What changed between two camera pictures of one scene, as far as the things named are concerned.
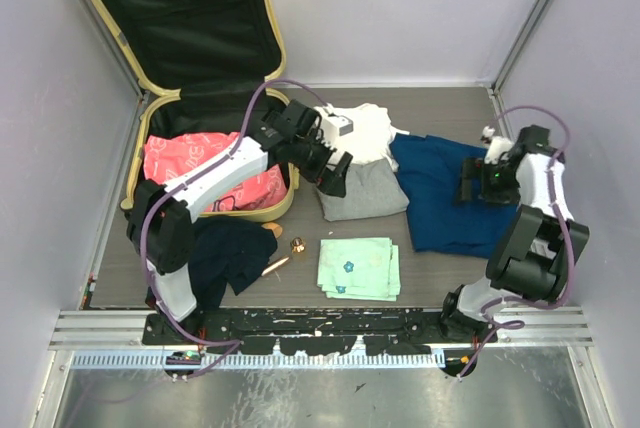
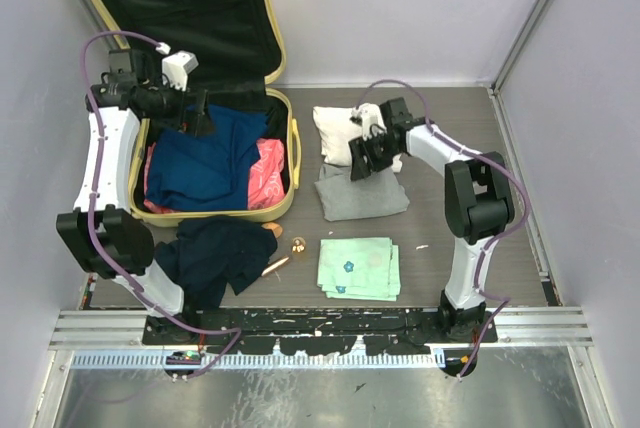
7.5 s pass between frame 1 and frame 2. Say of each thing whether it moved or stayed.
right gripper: moved
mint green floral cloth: stayed
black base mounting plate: stayed
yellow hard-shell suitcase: stayed
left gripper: moved
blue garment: moved
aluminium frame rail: stayed
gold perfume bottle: stayed
